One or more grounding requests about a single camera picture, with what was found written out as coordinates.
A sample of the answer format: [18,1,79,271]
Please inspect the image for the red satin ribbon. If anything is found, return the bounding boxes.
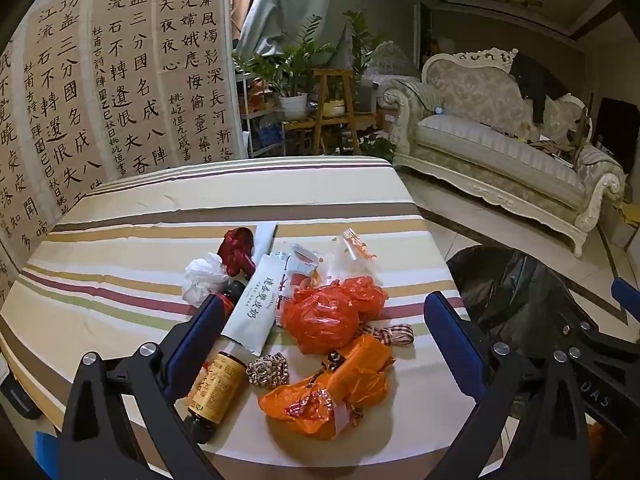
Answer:
[218,227,257,277]

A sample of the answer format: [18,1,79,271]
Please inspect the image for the silver chain ball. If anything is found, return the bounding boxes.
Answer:
[246,351,290,390]

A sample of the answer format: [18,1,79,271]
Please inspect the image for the black garment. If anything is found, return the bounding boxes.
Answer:
[510,52,571,123]

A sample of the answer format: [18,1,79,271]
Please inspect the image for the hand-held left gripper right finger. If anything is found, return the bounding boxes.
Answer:
[424,291,608,480]

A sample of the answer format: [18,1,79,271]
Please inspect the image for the clear bag orange print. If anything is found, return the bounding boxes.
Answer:
[320,227,378,286]

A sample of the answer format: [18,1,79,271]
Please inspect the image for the cream carved sofa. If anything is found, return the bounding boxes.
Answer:
[380,47,628,258]

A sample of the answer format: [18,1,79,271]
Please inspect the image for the brown glass bottle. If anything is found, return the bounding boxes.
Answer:
[186,280,248,445]

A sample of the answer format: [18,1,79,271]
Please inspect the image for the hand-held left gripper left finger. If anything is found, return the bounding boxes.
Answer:
[59,294,226,480]

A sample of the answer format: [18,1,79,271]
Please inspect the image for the orange plastic bag white tape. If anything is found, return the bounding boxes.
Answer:
[258,334,396,442]

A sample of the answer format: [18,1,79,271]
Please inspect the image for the pile of small household items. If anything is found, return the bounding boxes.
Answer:
[520,125,581,161]

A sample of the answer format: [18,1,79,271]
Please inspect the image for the white printed paper packet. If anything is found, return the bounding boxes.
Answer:
[220,254,291,356]

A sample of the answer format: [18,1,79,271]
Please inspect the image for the green fern plant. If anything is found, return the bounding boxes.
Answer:
[232,15,336,98]

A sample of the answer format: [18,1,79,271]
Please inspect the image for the white metal rack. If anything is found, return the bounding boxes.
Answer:
[235,72,286,158]

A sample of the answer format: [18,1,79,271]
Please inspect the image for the white carved armchair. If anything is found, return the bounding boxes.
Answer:
[361,41,423,111]

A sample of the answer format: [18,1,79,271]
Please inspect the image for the row of calligraphy paper sheets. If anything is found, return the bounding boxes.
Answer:
[0,0,236,306]

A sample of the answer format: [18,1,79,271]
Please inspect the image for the white orange snack wrapper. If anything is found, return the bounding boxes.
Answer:
[286,243,327,286]

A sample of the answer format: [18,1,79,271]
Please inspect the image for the grey blue curtain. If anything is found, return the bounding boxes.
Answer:
[235,0,358,61]

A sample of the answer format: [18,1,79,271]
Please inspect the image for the wooden plant stand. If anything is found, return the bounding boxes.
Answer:
[282,67,378,156]

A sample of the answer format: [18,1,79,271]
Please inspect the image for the white tissue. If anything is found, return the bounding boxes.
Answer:
[181,252,232,308]

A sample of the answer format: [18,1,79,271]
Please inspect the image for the dark cabinet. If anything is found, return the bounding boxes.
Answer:
[597,97,640,161]

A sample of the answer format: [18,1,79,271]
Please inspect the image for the tall green leafy plant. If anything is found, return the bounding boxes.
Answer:
[342,10,391,86]

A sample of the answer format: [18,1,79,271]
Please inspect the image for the blue plastic object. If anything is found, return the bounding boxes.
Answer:
[35,432,61,461]

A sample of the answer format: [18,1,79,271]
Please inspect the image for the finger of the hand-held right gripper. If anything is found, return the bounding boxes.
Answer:
[561,317,640,376]
[611,277,640,313]

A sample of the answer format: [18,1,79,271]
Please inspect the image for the small green floor plant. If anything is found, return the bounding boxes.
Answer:
[357,135,398,163]

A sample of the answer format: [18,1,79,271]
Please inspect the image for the white wrapper red lettering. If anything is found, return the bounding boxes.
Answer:
[274,272,313,328]

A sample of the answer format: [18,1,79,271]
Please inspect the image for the round bin with black bag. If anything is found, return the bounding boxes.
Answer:
[445,245,640,361]

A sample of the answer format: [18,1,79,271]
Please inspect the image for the white plant pot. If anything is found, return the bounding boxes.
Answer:
[278,91,309,122]

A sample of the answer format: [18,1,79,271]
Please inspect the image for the person's orange clothing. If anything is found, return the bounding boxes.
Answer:
[586,422,610,467]

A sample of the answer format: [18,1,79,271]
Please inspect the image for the grey plant pot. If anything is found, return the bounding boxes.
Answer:
[352,80,378,113]

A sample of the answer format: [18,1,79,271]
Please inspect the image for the checkered ribbon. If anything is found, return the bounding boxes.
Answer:
[357,322,415,348]

